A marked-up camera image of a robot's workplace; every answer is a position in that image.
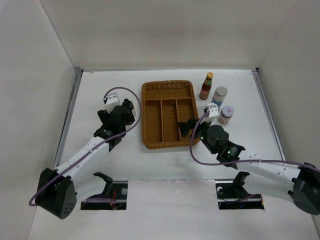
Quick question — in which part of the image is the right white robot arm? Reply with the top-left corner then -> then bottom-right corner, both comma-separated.
178,118 -> 320,216

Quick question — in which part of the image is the red sauce bottle yellow cap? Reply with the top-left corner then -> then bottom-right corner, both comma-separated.
199,72 -> 214,100

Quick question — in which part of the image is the metal frame rail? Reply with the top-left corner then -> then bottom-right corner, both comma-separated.
251,68 -> 286,161
50,67 -> 84,170

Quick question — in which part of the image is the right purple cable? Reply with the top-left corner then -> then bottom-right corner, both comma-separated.
189,111 -> 320,173

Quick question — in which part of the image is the left metal frame rail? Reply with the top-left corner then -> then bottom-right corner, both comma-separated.
50,67 -> 84,170

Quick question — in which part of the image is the brown wicker divided tray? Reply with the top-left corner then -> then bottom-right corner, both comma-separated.
141,80 -> 199,150

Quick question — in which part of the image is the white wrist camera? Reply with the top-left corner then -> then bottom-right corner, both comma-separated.
203,103 -> 219,123
103,92 -> 121,110

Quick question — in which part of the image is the right metal frame rail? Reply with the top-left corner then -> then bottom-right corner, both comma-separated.
251,68 -> 286,161

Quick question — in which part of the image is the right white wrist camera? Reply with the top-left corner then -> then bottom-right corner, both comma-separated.
203,103 -> 219,123

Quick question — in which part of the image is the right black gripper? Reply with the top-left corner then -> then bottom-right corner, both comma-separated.
177,116 -> 217,155

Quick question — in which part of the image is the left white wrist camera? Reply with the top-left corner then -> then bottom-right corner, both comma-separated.
103,92 -> 121,110

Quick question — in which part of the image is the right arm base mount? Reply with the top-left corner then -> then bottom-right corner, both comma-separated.
215,171 -> 265,210

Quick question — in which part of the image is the purple cable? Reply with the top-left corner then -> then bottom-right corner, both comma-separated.
28,86 -> 142,207
189,111 -> 320,173

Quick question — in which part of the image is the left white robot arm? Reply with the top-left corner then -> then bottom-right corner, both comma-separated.
35,98 -> 135,220

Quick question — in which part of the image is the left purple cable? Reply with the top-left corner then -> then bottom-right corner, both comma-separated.
28,86 -> 142,207

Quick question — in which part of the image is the silver-lid white blue canister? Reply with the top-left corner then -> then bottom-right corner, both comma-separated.
211,86 -> 228,108

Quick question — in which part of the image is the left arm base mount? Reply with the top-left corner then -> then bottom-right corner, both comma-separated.
80,172 -> 129,211

